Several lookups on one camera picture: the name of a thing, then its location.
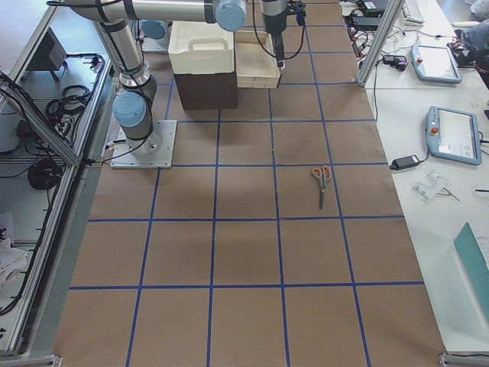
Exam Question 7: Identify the white plastic tray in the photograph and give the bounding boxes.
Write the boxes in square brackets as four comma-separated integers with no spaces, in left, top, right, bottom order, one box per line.
[168,21,235,75]

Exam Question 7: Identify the blue teach pendant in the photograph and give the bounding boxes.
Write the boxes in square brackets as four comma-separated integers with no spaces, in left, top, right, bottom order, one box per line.
[410,44,462,84]
[426,106,482,166]

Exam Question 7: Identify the grey orange scissors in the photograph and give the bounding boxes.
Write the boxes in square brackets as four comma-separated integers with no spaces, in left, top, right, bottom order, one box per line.
[312,165,332,209]

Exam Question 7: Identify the near blue teach pendant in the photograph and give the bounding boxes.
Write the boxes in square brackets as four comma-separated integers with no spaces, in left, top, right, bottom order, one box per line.
[426,106,482,166]

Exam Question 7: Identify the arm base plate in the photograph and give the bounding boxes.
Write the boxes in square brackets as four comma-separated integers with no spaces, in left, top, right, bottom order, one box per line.
[109,120,177,169]
[140,20,170,53]

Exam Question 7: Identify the black power adapter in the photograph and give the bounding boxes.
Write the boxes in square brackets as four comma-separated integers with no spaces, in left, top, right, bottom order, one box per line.
[390,154,420,171]

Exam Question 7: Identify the aluminium frame post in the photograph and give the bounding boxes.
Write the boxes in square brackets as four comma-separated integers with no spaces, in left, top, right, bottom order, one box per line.
[357,0,403,87]

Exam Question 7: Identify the light wooden drawer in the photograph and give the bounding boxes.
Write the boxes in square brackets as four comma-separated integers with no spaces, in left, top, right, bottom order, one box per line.
[235,31,281,89]

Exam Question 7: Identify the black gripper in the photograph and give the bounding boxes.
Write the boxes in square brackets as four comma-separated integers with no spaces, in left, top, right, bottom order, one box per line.
[271,32,285,68]

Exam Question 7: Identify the teal book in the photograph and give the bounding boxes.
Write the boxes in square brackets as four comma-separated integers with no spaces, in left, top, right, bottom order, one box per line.
[454,222,488,297]

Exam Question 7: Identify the far blue teach pendant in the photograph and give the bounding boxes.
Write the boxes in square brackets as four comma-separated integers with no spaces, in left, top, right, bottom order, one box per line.
[410,44,462,84]

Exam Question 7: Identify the clear plastic bracket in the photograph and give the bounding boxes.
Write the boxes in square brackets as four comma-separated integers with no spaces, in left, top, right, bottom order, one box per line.
[413,170,460,203]

